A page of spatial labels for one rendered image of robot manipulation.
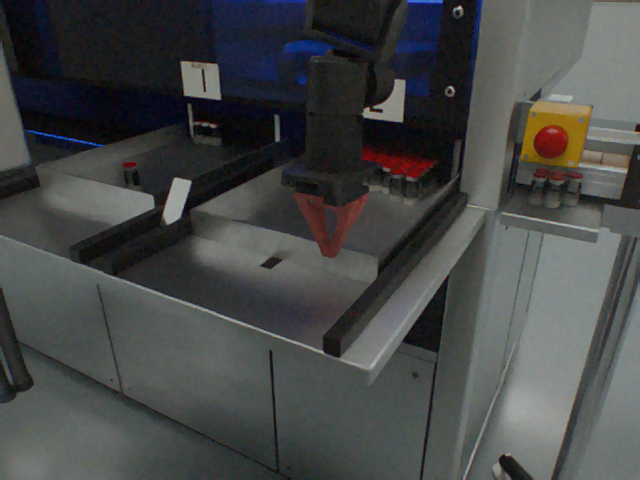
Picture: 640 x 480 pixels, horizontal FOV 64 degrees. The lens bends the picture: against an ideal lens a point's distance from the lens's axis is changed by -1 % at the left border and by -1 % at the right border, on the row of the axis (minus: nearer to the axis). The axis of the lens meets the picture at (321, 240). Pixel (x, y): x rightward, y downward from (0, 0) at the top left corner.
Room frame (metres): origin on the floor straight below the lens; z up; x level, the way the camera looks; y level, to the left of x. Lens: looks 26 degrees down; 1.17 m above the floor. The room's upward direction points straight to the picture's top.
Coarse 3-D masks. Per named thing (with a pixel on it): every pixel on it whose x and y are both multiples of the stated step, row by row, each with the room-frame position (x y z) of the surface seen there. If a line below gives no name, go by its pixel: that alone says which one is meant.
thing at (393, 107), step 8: (400, 80) 0.76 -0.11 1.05; (400, 88) 0.76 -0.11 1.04; (392, 96) 0.76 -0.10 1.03; (400, 96) 0.76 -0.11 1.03; (384, 104) 0.77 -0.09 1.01; (392, 104) 0.76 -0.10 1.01; (400, 104) 0.76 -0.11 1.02; (368, 112) 0.78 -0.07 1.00; (384, 112) 0.77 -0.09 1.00; (392, 112) 0.76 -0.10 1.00; (400, 112) 0.76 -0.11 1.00; (392, 120) 0.76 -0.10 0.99; (400, 120) 0.76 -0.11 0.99
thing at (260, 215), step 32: (256, 192) 0.72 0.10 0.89; (288, 192) 0.75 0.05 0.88; (448, 192) 0.69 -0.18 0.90; (192, 224) 0.61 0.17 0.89; (224, 224) 0.58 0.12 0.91; (256, 224) 0.63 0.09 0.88; (288, 224) 0.63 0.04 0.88; (384, 224) 0.63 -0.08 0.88; (416, 224) 0.58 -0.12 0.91; (288, 256) 0.53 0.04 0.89; (320, 256) 0.51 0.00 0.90; (352, 256) 0.49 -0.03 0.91; (384, 256) 0.49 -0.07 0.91
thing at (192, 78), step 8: (184, 64) 0.96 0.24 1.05; (192, 64) 0.95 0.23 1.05; (200, 64) 0.94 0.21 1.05; (208, 64) 0.93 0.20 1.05; (216, 64) 0.93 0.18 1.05; (184, 72) 0.96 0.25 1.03; (192, 72) 0.95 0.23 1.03; (200, 72) 0.94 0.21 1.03; (208, 72) 0.93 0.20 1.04; (216, 72) 0.93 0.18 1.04; (184, 80) 0.96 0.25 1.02; (192, 80) 0.95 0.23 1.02; (200, 80) 0.94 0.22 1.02; (208, 80) 0.94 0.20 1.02; (216, 80) 0.93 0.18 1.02; (184, 88) 0.96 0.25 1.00; (192, 88) 0.95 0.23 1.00; (200, 88) 0.95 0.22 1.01; (208, 88) 0.94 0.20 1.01; (216, 88) 0.93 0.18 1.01; (192, 96) 0.96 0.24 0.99; (200, 96) 0.95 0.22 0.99; (208, 96) 0.94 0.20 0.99; (216, 96) 0.93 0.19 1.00
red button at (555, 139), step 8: (544, 128) 0.64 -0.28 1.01; (552, 128) 0.63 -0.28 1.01; (560, 128) 0.63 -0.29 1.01; (536, 136) 0.64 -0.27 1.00; (544, 136) 0.63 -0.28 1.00; (552, 136) 0.62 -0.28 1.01; (560, 136) 0.62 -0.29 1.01; (536, 144) 0.63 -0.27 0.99; (544, 144) 0.63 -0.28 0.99; (552, 144) 0.62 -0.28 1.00; (560, 144) 0.62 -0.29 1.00; (544, 152) 0.63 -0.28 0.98; (552, 152) 0.62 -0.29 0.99; (560, 152) 0.62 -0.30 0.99
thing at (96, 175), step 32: (160, 128) 1.02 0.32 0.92; (64, 160) 0.82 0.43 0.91; (96, 160) 0.88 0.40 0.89; (128, 160) 0.92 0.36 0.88; (160, 160) 0.92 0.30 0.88; (192, 160) 0.92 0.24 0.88; (224, 160) 0.91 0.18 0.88; (256, 160) 0.86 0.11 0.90; (64, 192) 0.75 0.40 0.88; (96, 192) 0.71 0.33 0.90; (128, 192) 0.68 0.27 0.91; (160, 192) 0.67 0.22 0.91
